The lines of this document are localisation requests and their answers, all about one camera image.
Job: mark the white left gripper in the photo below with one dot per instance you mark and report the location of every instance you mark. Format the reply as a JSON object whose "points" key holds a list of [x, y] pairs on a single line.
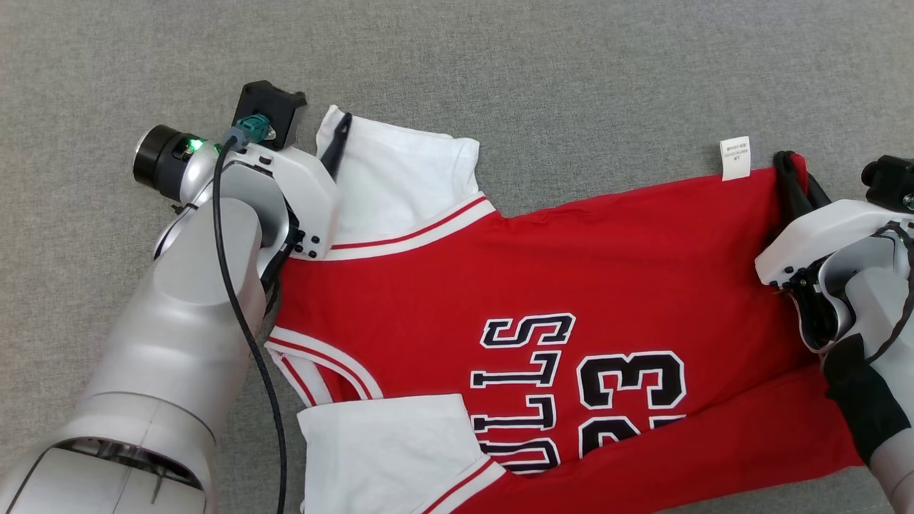
{"points": [[307, 185]]}

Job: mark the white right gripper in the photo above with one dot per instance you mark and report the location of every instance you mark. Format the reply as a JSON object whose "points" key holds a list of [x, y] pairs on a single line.
{"points": [[828, 232]]}

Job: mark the red basketball jersey white sleeves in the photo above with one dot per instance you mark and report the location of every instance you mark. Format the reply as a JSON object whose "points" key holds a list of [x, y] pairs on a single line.
{"points": [[443, 285]]}

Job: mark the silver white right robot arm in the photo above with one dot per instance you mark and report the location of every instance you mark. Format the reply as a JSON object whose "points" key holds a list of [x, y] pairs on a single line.
{"points": [[875, 300]]}

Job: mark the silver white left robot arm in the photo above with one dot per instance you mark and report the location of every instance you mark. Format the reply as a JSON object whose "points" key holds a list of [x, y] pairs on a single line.
{"points": [[178, 321]]}

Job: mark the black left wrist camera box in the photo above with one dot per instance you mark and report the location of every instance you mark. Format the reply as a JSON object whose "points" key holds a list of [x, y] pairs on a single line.
{"points": [[275, 100]]}

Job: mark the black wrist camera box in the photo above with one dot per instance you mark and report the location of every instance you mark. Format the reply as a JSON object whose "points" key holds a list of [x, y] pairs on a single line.
{"points": [[885, 182], [275, 100]]}

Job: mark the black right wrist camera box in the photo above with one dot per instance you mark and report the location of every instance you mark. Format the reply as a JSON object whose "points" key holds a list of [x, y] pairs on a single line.
{"points": [[885, 182]]}

